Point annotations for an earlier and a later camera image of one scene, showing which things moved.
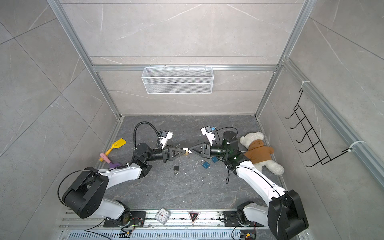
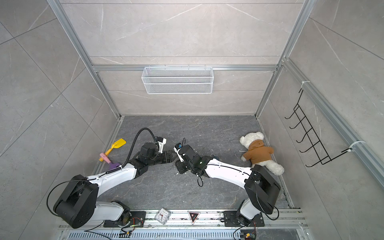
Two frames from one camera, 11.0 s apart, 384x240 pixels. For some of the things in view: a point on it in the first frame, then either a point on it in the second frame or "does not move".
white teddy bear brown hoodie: x=259 y=154 does not move
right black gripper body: x=208 y=151 to x=182 y=167
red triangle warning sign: x=193 y=216 does not move
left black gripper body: x=165 y=155 does not move
